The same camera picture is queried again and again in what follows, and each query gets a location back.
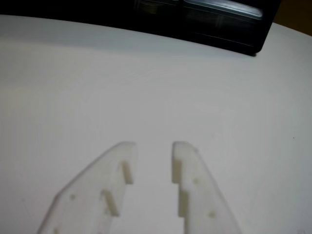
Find black plastic case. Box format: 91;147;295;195
0;0;275;56

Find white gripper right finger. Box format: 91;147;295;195
171;140;244;234

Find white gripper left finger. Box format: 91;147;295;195
36;140;137;234

